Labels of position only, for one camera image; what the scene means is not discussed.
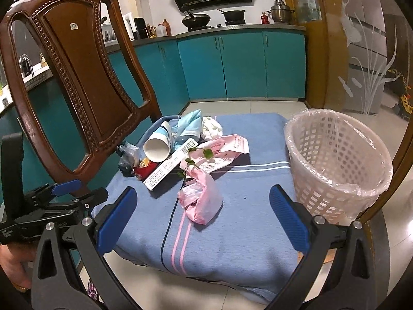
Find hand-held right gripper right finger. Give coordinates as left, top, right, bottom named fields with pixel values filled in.
left=265, top=184, right=376, bottom=310

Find yellow toy truck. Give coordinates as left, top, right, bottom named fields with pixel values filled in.
left=395, top=94, right=413, bottom=120

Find stainless steel stock pot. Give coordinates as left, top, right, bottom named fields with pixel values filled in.
left=266, top=0, right=296, bottom=24

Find white lattice plastic basket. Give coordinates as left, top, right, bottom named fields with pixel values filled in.
left=284, top=108, right=394, bottom=227

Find blue striped towel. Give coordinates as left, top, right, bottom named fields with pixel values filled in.
left=105, top=113, right=326, bottom=304

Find light blue packet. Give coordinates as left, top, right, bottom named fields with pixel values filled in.
left=171, top=109, right=204, bottom=143

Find green plant sprig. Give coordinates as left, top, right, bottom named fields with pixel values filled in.
left=174, top=147, right=213, bottom=178

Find teal base cabinets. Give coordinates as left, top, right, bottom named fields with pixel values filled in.
left=0, top=27, right=307, bottom=275

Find black countertop appliance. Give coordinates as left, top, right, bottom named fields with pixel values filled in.
left=133, top=18, right=146, bottom=40

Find grey refrigerator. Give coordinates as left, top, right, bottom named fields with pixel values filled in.
left=348, top=0, right=397, bottom=113

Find red snack packet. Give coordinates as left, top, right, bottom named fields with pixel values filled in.
left=133, top=157, right=158, bottom=180

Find pink plastic bag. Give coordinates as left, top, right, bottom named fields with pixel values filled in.
left=178, top=168, right=223, bottom=225

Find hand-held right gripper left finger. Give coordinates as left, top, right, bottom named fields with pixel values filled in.
left=30, top=186, right=142, bottom=310

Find white tissue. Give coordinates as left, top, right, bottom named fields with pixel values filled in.
left=201, top=116, right=224, bottom=141

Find person's left hand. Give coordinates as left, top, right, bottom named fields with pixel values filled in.
left=0, top=244, right=36, bottom=293

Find chrome faucet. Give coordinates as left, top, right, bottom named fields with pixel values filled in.
left=19, top=55, right=35, bottom=78

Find clear wrapper with dark contents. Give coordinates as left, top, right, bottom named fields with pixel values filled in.
left=117, top=142, right=141, bottom=176

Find carved wooden chair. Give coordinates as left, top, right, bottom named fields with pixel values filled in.
left=0, top=0, right=162, bottom=197

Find etched glass sliding door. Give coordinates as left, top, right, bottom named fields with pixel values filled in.
left=279, top=0, right=413, bottom=227

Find dish rack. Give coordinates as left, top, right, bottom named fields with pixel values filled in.
left=101, top=22, right=120, bottom=44

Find long white carton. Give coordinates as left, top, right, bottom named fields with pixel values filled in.
left=144, top=138, right=199, bottom=190

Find clear plastic basket liner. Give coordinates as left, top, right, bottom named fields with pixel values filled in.
left=284, top=108, right=394, bottom=199

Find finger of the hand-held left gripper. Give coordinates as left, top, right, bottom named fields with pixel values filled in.
left=27, top=180, right=83, bottom=205
left=16, top=188, right=108, bottom=230

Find black cooking pot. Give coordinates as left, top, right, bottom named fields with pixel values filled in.
left=217, top=9, right=246, bottom=24

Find white and blue paper cup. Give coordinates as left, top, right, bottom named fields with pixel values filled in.
left=143, top=121, right=176, bottom=163

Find pink printed wrapper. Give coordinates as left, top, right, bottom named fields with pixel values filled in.
left=179, top=134, right=250, bottom=172

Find black wok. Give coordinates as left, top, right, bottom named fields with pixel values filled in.
left=181, top=10, right=211, bottom=28

